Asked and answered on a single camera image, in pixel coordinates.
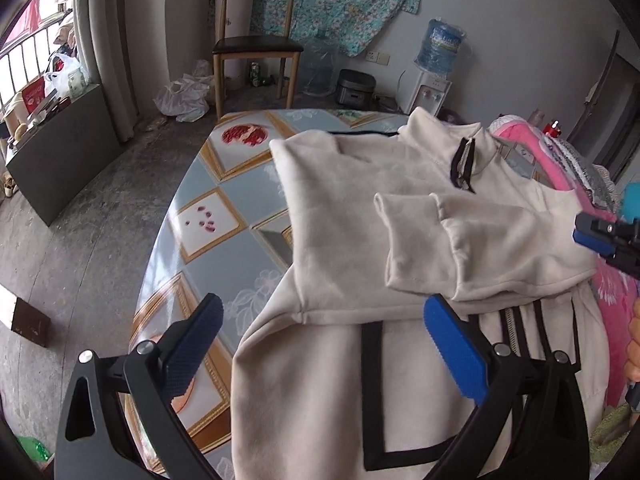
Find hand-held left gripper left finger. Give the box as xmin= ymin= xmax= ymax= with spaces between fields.
xmin=54 ymin=292 xmax=223 ymax=480

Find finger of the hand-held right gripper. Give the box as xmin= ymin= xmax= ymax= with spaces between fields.
xmin=573 ymin=211 xmax=640 ymax=276

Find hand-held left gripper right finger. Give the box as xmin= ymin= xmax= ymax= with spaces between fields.
xmin=422 ymin=294 xmax=593 ymax=480

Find cream black-striped pants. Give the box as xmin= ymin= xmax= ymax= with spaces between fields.
xmin=230 ymin=280 xmax=608 ymax=480

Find cream zip jacket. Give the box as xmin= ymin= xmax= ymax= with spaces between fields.
xmin=269 ymin=108 xmax=598 ymax=323

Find person's right hand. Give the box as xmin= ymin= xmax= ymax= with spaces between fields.
xmin=625 ymin=300 xmax=640 ymax=383

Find grey knit cloth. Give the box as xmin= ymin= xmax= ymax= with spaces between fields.
xmin=555 ymin=137 xmax=626 ymax=211

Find pink floral blanket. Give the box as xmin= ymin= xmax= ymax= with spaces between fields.
xmin=487 ymin=115 xmax=640 ymax=413

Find purple patterned white cloth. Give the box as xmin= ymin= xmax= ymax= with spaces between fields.
xmin=540 ymin=135 xmax=576 ymax=173

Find grey door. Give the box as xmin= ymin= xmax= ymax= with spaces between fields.
xmin=572 ymin=30 xmax=640 ymax=186

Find fruit print tablecloth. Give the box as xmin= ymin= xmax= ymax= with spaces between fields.
xmin=127 ymin=107 xmax=551 ymax=480

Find brown wooden box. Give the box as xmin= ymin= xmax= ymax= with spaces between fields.
xmin=11 ymin=296 xmax=52 ymax=348

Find green plastic bag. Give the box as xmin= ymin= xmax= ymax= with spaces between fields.
xmin=15 ymin=435 xmax=53 ymax=466

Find white water dispenser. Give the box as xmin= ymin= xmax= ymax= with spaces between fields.
xmin=410 ymin=71 xmax=453 ymax=117

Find dark grey cabinet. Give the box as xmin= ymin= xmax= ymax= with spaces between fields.
xmin=5 ymin=82 xmax=123 ymax=227

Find blue water bottle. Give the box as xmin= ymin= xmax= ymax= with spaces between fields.
xmin=414 ymin=19 xmax=468 ymax=78

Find white plastic bag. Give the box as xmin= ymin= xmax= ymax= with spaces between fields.
xmin=152 ymin=59 xmax=216 ymax=123

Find grey rice cooker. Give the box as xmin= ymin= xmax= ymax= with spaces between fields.
xmin=336 ymin=69 xmax=377 ymax=110

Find red box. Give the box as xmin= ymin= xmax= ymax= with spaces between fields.
xmin=21 ymin=77 xmax=47 ymax=121

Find plastic bag with red print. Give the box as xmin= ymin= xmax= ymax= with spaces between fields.
xmin=45 ymin=52 xmax=91 ymax=100

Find clear empty water jug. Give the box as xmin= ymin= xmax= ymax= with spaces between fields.
xmin=300 ymin=30 xmax=341 ymax=97

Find wooden chair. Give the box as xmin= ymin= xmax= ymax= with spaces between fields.
xmin=212 ymin=0 xmax=305 ymax=120

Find beige curtain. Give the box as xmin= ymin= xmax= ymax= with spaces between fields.
xmin=70 ymin=0 xmax=173 ymax=143

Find white cylinder appliance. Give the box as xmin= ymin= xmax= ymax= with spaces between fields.
xmin=215 ymin=0 xmax=257 ymax=78

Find window railing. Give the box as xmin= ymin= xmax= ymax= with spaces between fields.
xmin=0 ymin=10 xmax=76 ymax=126

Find red hanging garment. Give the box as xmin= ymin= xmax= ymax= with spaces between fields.
xmin=10 ymin=0 xmax=47 ymax=41

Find floral wall cloth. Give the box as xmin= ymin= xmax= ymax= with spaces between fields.
xmin=212 ymin=0 xmax=432 ymax=58

